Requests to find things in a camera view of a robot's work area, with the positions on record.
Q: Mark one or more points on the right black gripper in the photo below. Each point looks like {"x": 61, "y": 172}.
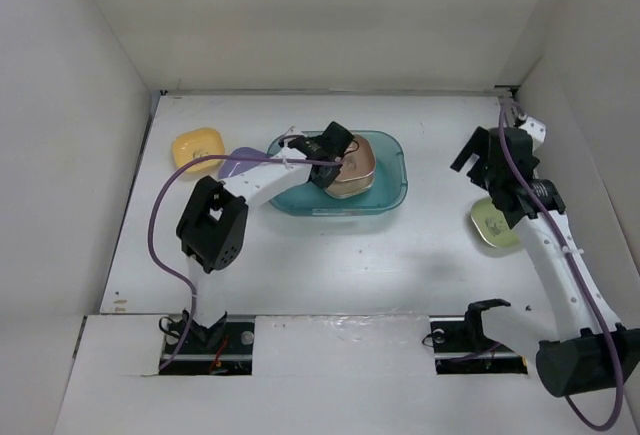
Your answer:
{"x": 479, "y": 144}

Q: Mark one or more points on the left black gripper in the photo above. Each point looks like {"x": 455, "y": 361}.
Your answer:
{"x": 324, "y": 182}

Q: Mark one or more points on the cream plate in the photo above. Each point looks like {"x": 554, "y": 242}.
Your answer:
{"x": 357, "y": 172}

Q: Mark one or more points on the green plate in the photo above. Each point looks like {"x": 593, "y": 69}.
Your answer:
{"x": 491, "y": 225}

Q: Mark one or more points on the purple plate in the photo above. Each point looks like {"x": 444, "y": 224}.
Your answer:
{"x": 241, "y": 160}

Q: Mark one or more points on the yellow plate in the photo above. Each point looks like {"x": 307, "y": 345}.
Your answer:
{"x": 196, "y": 144}

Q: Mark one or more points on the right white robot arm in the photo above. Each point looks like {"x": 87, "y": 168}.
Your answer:
{"x": 587, "y": 348}

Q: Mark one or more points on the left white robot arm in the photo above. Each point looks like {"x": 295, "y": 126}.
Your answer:
{"x": 213, "y": 224}

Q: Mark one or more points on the teal transparent plastic bin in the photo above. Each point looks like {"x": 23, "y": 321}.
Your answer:
{"x": 387, "y": 190}

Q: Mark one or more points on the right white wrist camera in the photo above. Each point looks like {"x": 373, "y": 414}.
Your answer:
{"x": 533, "y": 127}

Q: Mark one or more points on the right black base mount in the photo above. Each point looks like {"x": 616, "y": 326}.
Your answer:
{"x": 456, "y": 353}

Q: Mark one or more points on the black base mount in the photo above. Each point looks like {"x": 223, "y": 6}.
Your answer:
{"x": 219, "y": 351}
{"x": 456, "y": 353}

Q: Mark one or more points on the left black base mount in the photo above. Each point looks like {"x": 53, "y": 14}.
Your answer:
{"x": 219, "y": 351}

